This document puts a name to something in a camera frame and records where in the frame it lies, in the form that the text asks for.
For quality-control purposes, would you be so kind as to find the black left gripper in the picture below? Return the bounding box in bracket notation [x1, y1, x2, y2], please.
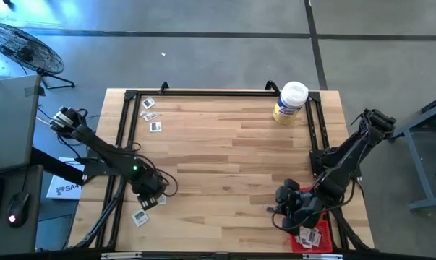
[130, 168, 169, 211]

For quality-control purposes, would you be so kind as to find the black aluminium table frame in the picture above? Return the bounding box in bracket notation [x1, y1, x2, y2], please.
[72, 80, 376, 252]

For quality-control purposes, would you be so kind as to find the blue-grey metal cart frame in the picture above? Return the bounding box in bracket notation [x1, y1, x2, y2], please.
[390, 92, 436, 212]

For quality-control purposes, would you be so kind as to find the white metal bracket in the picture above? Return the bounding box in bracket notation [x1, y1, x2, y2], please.
[101, 252, 143, 260]
[302, 253, 344, 260]

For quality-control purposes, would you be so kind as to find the grey tape strip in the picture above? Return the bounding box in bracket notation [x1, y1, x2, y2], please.
[24, 85, 46, 98]

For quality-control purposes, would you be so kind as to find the black floor fan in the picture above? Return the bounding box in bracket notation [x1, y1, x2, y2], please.
[0, 22, 76, 90]

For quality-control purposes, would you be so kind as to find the red plastic mesh basket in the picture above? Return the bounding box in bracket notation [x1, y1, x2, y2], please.
[299, 186, 329, 220]
[290, 219, 334, 254]

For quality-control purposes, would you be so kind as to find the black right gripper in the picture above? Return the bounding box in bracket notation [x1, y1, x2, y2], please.
[274, 178, 325, 235]

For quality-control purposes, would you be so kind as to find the white printed cardboard box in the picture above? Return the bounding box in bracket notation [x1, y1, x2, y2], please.
[46, 157, 85, 201]

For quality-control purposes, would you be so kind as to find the Lysol disinfecting wipes canister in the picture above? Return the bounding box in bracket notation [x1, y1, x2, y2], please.
[272, 80, 309, 126]

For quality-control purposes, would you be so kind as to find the black diagonal support bar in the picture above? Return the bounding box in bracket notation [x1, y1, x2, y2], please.
[30, 147, 87, 186]

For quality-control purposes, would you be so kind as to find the black computer mouse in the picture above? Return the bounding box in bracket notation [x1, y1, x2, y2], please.
[6, 191, 31, 228]

